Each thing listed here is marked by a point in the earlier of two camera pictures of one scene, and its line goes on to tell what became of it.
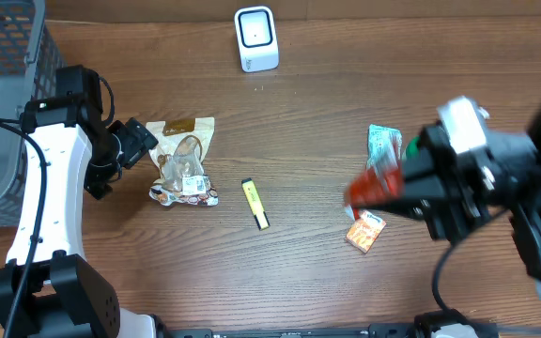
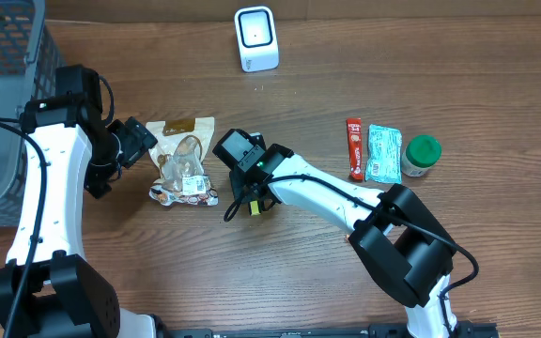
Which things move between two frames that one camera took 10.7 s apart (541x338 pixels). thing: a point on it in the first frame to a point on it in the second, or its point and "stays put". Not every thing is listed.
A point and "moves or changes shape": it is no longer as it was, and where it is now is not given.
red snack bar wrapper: x=367 y=190 moves or changes shape
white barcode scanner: x=257 y=38 stays put
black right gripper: x=442 y=183 to x=240 y=183
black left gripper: x=135 y=139 stays put
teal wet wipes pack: x=383 y=150 stays put
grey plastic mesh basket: x=14 y=59 stays put
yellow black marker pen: x=255 y=203 moves or changes shape
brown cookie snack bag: x=179 y=146 stays put
